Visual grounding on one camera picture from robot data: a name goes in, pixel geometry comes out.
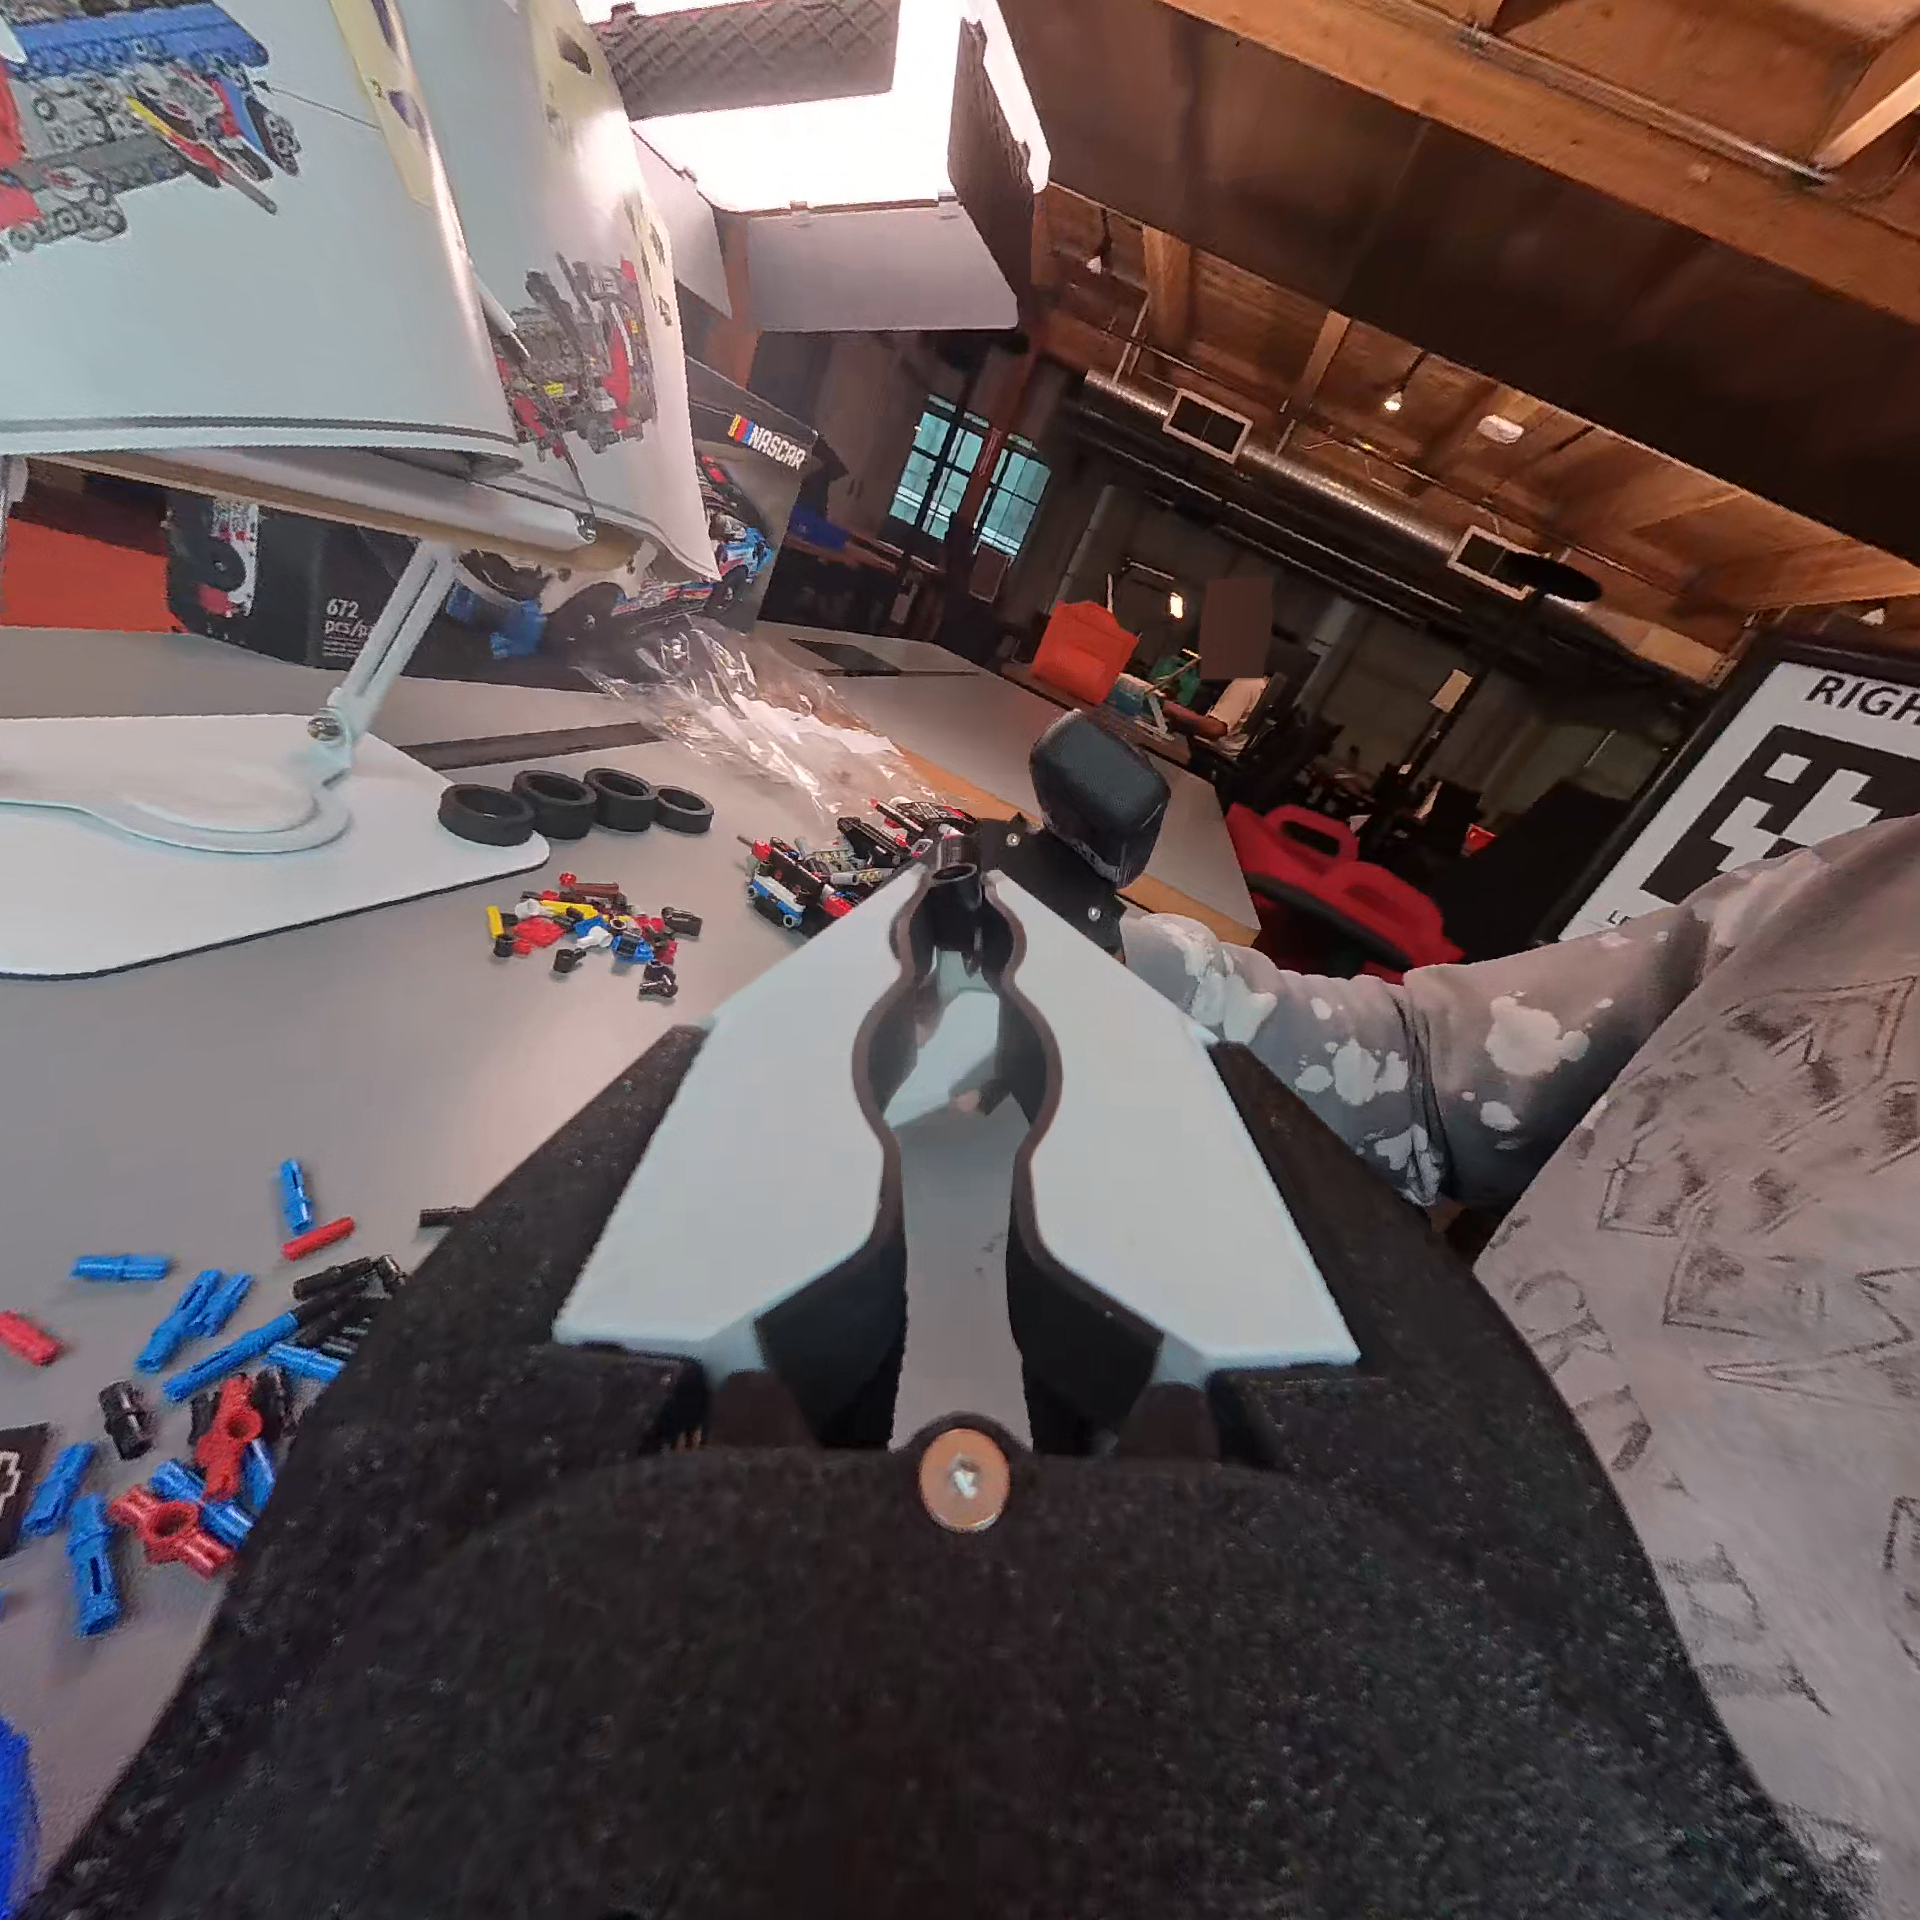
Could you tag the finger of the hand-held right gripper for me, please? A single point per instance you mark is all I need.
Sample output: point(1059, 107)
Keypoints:
point(943, 1050)

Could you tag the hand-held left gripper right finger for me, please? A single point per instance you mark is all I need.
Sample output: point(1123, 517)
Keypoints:
point(1186, 1199)

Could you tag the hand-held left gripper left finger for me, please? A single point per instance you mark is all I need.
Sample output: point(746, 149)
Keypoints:
point(707, 1199)

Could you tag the dark toy beam assembly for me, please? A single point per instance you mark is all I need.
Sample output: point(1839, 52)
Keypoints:
point(950, 893)

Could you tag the pile of mixed colourful bricks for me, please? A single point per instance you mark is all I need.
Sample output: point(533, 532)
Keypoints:
point(538, 931)

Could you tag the toy instruction booklet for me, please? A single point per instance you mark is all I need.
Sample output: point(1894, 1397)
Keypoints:
point(226, 331)

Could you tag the person's right forearm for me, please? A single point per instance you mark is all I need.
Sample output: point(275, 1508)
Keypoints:
point(1501, 1035)

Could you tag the orange bin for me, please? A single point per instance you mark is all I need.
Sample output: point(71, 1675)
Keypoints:
point(1092, 644)

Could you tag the red plastic chair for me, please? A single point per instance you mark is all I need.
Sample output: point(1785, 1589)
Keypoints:
point(1380, 922)
point(1291, 848)

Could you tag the partly built toy car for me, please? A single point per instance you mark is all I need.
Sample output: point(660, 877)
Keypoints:
point(816, 877)

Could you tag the paned window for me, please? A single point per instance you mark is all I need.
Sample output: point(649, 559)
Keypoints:
point(966, 476)

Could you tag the black rubber toy tyre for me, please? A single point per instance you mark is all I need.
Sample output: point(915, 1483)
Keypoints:
point(619, 804)
point(557, 807)
point(488, 818)
point(682, 815)

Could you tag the clear plastic bag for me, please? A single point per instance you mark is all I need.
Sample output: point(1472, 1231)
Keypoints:
point(750, 719)

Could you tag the black toy set box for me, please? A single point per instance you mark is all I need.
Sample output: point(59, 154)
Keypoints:
point(750, 493)

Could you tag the black round ceiling lamp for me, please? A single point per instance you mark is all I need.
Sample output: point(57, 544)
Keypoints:
point(1548, 580)

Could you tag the pile of black blue pins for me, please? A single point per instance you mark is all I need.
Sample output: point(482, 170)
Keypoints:
point(226, 1442)

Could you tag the white metal book stand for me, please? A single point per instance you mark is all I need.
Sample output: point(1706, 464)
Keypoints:
point(226, 886)

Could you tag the person's grey printed sweatshirt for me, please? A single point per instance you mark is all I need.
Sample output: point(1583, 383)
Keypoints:
point(1724, 1426)

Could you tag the framed black white marker sign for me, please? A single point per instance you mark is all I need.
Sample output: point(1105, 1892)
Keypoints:
point(1755, 810)

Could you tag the white softbox light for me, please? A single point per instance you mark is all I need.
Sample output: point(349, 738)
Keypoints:
point(841, 164)

